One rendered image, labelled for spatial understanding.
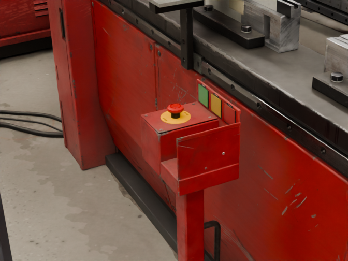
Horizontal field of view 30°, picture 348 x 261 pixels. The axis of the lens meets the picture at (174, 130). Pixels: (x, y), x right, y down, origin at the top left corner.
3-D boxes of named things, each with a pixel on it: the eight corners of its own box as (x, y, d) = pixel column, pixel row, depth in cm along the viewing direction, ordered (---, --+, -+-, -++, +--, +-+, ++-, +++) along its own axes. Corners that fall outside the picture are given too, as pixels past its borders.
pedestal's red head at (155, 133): (142, 158, 161) (138, 91, 153) (199, 142, 167) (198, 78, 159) (178, 197, 145) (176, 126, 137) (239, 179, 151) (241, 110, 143)
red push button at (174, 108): (164, 117, 155) (163, 104, 153) (179, 114, 157) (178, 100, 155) (171, 124, 152) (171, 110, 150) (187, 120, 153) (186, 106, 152)
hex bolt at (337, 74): (327, 79, 140) (328, 72, 139) (337, 76, 141) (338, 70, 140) (335, 83, 138) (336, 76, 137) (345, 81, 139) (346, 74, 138)
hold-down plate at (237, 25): (192, 17, 189) (191, 8, 188) (208, 14, 191) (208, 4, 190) (247, 49, 165) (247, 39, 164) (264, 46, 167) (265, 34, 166)
